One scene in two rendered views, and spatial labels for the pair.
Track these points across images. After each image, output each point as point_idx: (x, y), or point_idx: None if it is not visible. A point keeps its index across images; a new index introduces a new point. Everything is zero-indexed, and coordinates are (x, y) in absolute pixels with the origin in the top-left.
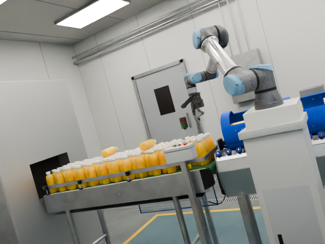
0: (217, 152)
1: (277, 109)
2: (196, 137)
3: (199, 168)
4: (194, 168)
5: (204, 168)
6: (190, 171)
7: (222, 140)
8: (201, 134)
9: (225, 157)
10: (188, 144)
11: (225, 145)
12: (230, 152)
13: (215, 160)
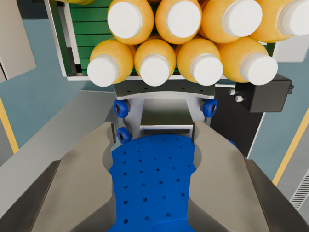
0: (118, 108)
1: None
2: (175, 31)
3: (84, 38)
4: (92, 17)
5: (75, 63)
6: (59, 11)
7: (284, 99)
8: (289, 30)
9: (121, 119)
10: None
11: (204, 115)
12: (119, 140)
13: (115, 91)
